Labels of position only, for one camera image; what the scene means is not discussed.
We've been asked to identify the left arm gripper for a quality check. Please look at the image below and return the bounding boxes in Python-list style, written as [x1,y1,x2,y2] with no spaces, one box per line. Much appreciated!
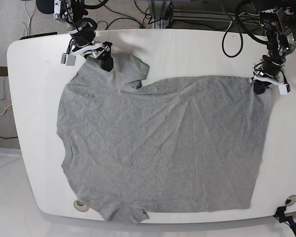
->
[249,69,286,95]

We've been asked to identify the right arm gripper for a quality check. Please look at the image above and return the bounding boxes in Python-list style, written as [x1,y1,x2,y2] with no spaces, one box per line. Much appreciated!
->
[71,41,113,72]

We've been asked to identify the grey t-shirt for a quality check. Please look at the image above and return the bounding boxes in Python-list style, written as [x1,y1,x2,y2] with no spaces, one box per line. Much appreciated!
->
[57,52,272,223]

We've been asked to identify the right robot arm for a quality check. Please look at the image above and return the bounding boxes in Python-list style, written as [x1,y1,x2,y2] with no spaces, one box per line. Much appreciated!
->
[53,0,111,66]

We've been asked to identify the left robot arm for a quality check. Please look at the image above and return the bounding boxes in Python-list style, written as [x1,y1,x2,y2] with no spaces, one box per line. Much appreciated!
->
[221,0,296,95]

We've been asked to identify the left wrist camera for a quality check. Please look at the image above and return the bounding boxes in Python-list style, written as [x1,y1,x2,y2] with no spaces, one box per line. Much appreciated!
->
[278,83,291,95]

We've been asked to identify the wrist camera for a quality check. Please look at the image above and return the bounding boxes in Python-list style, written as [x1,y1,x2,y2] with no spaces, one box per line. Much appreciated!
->
[278,83,291,95]
[61,53,76,66]

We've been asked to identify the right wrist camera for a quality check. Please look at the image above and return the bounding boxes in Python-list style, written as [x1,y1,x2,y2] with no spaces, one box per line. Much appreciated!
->
[61,53,76,66]

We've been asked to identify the black aluminium frame rail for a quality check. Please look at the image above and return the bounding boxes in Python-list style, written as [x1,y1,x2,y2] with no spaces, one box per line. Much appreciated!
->
[172,9,259,22]

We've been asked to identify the white cable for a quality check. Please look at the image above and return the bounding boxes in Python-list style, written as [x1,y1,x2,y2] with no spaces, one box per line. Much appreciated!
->
[22,0,33,38]

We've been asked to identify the table cable grommet right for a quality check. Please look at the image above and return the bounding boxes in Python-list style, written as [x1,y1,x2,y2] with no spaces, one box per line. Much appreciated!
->
[285,195,296,206]

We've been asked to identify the table cable grommet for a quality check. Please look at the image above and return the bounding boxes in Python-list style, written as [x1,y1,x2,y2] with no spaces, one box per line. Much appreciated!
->
[73,200,89,212]
[285,195,296,206]

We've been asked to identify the black clamp with cable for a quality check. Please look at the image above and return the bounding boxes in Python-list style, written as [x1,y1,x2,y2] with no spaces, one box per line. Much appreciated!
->
[273,206,296,237]

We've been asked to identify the table cable grommet left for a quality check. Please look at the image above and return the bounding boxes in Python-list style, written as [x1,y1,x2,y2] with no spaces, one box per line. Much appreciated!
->
[73,200,89,212]

